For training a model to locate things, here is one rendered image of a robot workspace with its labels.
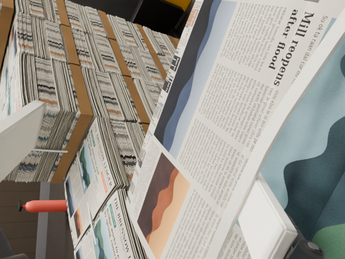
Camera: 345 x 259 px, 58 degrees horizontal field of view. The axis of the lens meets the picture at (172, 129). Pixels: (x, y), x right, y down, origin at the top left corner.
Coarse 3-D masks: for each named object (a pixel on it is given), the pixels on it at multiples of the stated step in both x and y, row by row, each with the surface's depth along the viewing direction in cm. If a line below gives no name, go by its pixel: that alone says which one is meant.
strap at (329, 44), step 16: (336, 32) 17; (320, 48) 18; (336, 48) 17; (320, 64) 17; (304, 80) 18; (288, 96) 18; (288, 112) 18; (272, 128) 18; (256, 144) 19; (272, 144) 18; (256, 160) 19; (256, 176) 19; (240, 192) 19; (240, 208) 19; (224, 224) 20; (224, 240) 20; (208, 256) 21
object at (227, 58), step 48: (240, 0) 26; (288, 0) 22; (192, 48) 32; (240, 48) 25; (192, 96) 30; (240, 96) 24; (144, 144) 38; (192, 144) 29; (240, 144) 24; (144, 192) 35; (192, 192) 28; (144, 240) 34; (192, 240) 27
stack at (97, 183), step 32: (96, 64) 129; (128, 64) 143; (96, 96) 114; (128, 96) 124; (96, 128) 103; (128, 128) 110; (96, 160) 100; (128, 160) 99; (96, 192) 97; (96, 224) 94; (128, 224) 81; (96, 256) 92; (128, 256) 77
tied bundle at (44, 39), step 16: (16, 16) 125; (16, 32) 118; (32, 32) 124; (48, 32) 127; (16, 48) 114; (32, 48) 115; (48, 48) 121; (64, 48) 126; (0, 96) 137; (0, 112) 132
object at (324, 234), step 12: (336, 192) 18; (336, 204) 17; (324, 216) 18; (336, 216) 17; (324, 228) 18; (336, 228) 17; (312, 240) 18; (324, 240) 18; (336, 240) 17; (324, 252) 18; (336, 252) 17
